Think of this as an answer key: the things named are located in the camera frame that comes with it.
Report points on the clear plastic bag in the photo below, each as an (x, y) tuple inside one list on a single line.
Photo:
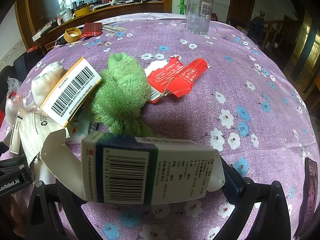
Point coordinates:
[(13, 85)]

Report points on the small white text box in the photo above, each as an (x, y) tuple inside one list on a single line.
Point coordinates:
[(17, 132)]

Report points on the white green medicine box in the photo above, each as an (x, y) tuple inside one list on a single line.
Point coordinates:
[(150, 170)]

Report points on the clear glass mug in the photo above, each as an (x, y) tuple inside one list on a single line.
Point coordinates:
[(198, 12)]

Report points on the black smartphone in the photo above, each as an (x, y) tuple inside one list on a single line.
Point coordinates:
[(310, 197)]

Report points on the green fuzzy cloth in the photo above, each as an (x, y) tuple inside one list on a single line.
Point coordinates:
[(120, 92)]

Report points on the white flat box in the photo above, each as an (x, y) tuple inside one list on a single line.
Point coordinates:
[(41, 33)]

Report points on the black pouch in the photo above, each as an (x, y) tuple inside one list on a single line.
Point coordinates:
[(61, 41)]

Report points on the printed paper leaflet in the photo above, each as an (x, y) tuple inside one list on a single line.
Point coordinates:
[(32, 132)]

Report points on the torn red wrapper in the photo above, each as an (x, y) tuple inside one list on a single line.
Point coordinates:
[(180, 80)]

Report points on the dark red pouch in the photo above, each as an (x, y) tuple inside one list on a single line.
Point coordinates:
[(92, 30)]

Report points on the wooden stair railing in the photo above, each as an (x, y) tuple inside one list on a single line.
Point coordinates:
[(280, 32)]

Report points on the dark hanging jacket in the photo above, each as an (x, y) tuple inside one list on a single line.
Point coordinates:
[(257, 28)]

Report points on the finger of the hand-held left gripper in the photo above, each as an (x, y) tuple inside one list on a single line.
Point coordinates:
[(15, 166)]

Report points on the wooden counter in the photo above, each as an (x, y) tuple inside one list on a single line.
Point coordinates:
[(112, 10)]

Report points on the purple floral tablecloth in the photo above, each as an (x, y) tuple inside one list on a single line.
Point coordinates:
[(225, 105)]

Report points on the white yellow barcode box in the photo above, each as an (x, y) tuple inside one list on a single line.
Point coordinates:
[(72, 90)]

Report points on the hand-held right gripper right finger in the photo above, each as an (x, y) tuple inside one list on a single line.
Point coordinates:
[(232, 182)]

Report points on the yellow tape roll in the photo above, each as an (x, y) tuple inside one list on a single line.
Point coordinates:
[(72, 33)]

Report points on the dark wooden door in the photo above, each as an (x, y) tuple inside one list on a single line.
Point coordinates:
[(241, 2)]

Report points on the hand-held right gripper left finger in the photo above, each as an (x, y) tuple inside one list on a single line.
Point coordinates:
[(72, 205)]

